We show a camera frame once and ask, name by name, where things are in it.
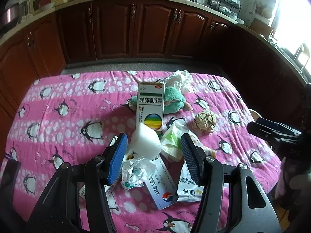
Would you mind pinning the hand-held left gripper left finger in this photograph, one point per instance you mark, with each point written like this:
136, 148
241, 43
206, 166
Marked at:
117, 157

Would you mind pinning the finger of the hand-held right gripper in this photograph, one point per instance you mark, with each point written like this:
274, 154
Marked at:
267, 134
279, 124

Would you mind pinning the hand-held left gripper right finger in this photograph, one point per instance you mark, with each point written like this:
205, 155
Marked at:
190, 157

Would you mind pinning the clear plastic wrapper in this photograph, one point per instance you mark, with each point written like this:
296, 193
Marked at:
136, 172

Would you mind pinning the green and white packet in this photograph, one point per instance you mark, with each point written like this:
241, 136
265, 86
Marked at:
173, 136

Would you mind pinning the white foam piece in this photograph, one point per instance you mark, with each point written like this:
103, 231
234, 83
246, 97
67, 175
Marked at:
145, 140

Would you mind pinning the white snack packet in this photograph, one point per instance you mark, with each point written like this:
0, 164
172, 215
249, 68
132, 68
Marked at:
188, 190

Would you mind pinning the brown paper ball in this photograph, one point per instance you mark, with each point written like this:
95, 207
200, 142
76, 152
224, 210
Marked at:
204, 120

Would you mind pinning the white box with blue print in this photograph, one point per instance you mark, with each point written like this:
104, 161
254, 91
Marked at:
160, 187

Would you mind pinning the white box with rainbow circle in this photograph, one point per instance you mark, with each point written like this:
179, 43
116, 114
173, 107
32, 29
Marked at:
150, 106

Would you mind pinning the teal plush toy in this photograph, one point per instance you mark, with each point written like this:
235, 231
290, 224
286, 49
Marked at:
173, 99

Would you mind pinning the white plastic bag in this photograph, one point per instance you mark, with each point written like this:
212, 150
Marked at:
179, 80

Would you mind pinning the person's right forearm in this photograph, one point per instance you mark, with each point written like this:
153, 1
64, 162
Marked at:
291, 182

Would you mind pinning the pink penguin blanket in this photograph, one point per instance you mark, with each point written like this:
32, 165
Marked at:
60, 126

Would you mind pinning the dark wooden kitchen cabinets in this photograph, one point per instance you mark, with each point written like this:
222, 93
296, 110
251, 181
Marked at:
111, 29

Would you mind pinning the wooden box with red front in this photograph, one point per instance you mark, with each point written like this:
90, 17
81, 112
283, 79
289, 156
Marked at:
42, 1

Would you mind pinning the steel pot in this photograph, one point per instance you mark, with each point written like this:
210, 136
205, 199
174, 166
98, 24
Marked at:
9, 14

